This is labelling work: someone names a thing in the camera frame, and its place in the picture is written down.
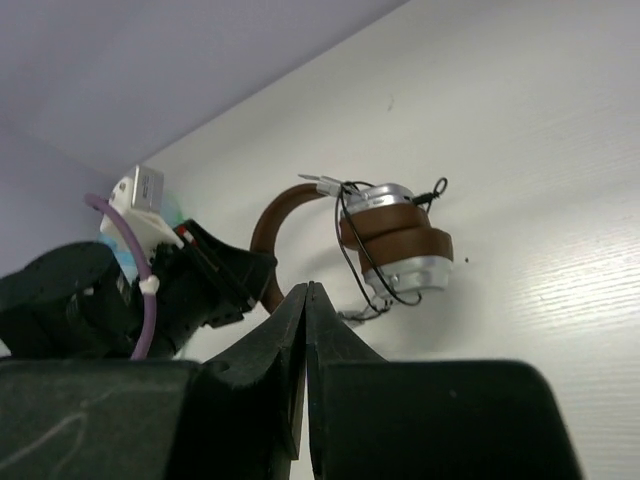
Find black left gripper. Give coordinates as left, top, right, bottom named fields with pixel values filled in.
left=147, top=219, right=277, bottom=358

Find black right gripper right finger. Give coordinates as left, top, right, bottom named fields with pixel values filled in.
left=305, top=283, right=582, bottom=479

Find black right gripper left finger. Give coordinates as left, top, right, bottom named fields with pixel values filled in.
left=1, top=284, right=307, bottom=479

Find brown silver headphones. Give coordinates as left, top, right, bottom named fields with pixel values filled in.
left=250, top=175, right=454, bottom=325

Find thin black headphone cable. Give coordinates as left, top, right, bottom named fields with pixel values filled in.
left=333, top=176, right=449, bottom=321

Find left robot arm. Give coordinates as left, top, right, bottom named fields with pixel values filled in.
left=1, top=220, right=277, bottom=360

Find light blue headphones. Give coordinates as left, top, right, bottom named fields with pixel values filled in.
left=98, top=234, right=138, bottom=283

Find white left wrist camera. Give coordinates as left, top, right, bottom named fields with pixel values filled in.
left=108, top=165, right=183, bottom=256

